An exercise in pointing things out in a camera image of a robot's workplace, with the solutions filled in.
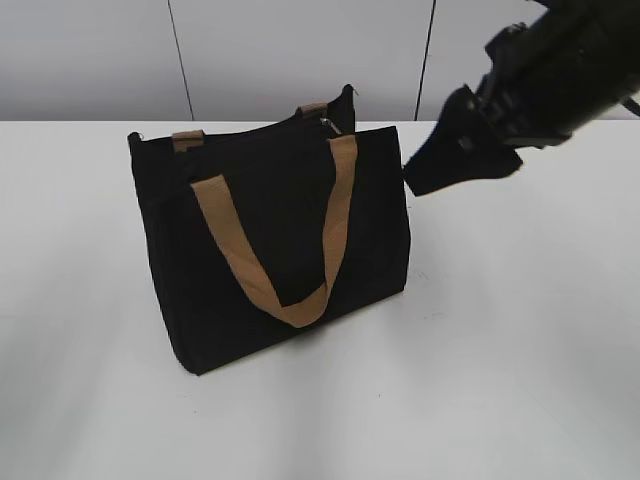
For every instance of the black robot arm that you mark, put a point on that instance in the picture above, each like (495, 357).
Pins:
(577, 61)

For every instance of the black tote bag tan handles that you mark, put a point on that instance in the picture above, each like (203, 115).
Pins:
(258, 236)

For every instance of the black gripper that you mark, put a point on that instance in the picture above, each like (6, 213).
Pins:
(476, 135)

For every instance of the silver zipper pull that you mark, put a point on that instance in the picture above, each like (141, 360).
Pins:
(331, 126)

